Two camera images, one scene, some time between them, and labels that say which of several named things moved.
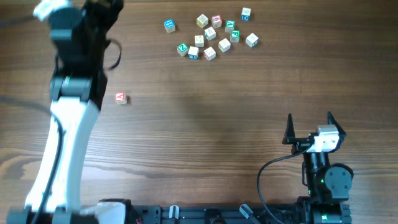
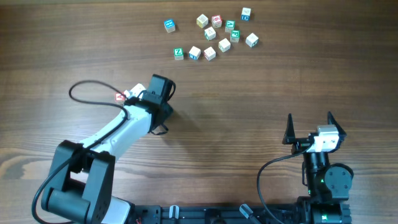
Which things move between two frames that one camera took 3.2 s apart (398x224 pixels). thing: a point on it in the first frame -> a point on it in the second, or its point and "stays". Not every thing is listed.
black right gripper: x=302 y=142 stays
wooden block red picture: x=209 y=53 stays
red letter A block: x=120 y=98 stays
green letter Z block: x=183 y=48 -> x=178 y=53
